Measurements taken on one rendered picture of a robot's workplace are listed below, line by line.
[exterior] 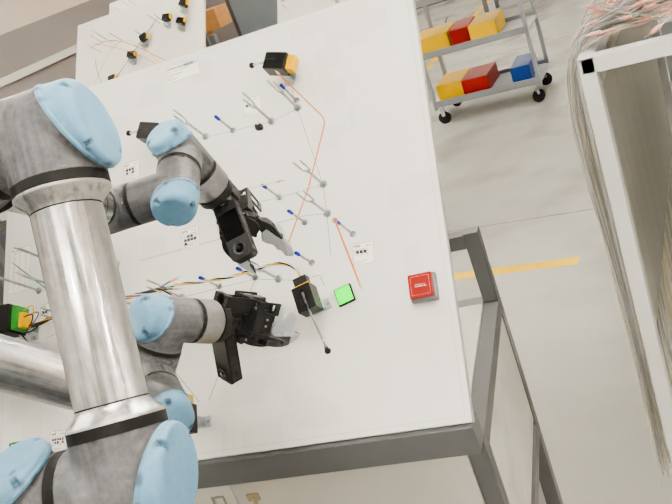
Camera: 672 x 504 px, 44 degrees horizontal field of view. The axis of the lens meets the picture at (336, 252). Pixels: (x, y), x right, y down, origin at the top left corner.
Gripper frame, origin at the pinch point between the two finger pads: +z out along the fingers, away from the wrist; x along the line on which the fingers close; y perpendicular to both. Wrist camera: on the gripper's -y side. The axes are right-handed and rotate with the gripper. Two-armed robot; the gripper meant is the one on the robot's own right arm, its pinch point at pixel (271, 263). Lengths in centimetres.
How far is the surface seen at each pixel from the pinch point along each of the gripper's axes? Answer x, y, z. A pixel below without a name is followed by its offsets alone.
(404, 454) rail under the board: -5.9, -26.0, 38.0
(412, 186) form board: -28.0, 19.6, 14.1
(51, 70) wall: 474, 929, 287
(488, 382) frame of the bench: -24, -8, 51
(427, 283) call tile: -24.0, -2.4, 20.6
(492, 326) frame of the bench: -27, 13, 60
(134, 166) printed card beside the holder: 36, 55, -3
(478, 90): -37, 423, 285
